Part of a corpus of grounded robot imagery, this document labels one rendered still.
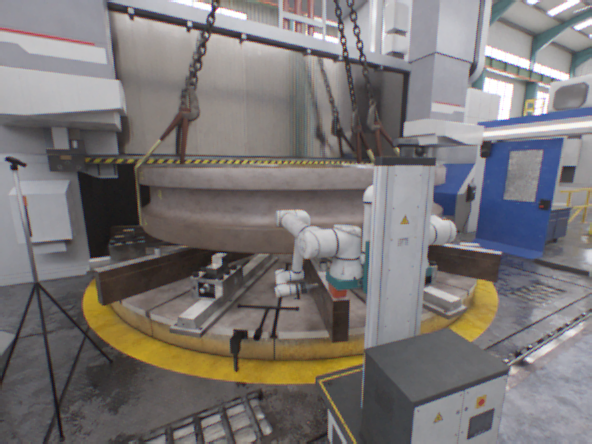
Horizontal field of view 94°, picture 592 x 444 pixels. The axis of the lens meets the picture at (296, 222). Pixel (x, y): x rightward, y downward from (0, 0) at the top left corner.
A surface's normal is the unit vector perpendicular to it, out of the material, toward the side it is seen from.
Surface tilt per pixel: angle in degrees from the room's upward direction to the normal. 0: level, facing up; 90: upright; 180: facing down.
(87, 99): 90
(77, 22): 90
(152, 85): 90
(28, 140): 90
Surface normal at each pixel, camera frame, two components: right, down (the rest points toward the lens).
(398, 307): 0.33, 0.18
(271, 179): -0.07, 0.19
